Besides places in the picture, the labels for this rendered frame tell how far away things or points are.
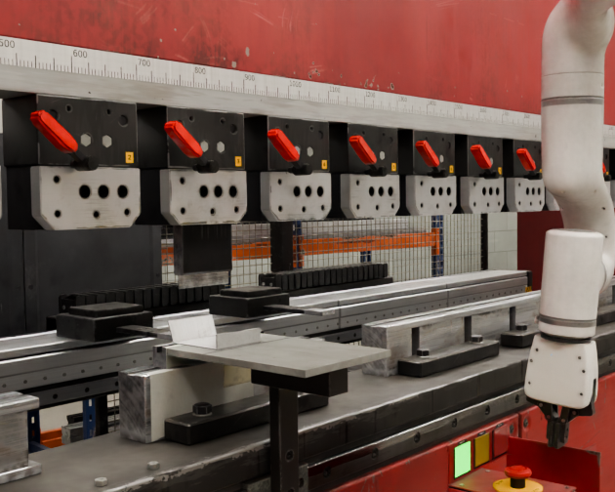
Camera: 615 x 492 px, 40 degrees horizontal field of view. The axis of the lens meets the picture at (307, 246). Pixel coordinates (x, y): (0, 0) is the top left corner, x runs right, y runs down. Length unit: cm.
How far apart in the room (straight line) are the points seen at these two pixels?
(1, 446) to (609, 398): 156
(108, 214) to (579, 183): 67
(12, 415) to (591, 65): 92
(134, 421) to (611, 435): 138
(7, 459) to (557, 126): 87
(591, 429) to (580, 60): 109
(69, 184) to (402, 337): 79
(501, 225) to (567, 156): 787
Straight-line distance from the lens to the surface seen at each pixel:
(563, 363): 135
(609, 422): 228
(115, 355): 151
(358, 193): 151
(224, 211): 126
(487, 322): 194
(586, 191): 133
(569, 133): 131
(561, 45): 133
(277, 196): 135
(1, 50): 108
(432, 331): 175
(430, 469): 157
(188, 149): 118
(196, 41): 126
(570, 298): 132
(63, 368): 145
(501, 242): 918
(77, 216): 111
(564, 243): 131
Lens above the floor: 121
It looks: 3 degrees down
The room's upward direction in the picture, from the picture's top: 1 degrees counter-clockwise
